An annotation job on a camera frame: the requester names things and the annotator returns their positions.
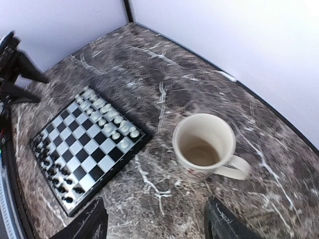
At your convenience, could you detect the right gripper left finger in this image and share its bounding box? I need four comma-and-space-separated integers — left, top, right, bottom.
51, 197, 108, 239

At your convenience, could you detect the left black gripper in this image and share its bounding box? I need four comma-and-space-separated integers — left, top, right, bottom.
0, 31, 50, 105

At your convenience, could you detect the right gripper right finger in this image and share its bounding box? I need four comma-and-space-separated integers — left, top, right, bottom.
203, 197, 257, 239

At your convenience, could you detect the left black frame post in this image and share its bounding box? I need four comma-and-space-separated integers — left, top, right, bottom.
124, 0, 134, 23

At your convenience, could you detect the white pawn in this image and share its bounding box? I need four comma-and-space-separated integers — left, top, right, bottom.
119, 139, 130, 149
112, 131, 121, 140
103, 122, 116, 134

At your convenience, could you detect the black chess pawn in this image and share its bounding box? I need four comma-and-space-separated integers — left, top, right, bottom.
73, 187, 84, 194

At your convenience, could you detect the black chess rook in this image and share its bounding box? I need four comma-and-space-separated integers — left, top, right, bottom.
62, 197, 73, 203

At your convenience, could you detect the black front table rail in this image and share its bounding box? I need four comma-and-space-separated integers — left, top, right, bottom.
5, 108, 37, 239

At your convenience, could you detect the white slotted cable duct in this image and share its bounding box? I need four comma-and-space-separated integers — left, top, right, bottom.
0, 168, 24, 239

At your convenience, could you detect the white bishop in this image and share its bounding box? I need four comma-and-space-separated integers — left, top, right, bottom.
113, 115, 124, 124

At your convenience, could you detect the white rook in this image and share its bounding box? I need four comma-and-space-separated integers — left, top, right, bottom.
130, 126, 140, 138

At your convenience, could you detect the cream seashell mug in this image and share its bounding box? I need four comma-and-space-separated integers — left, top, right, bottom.
172, 113, 251, 180

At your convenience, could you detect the black white chessboard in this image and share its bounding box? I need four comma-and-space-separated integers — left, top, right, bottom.
29, 87, 152, 217

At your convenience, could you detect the white knight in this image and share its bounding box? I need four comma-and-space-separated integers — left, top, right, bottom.
119, 120, 130, 133

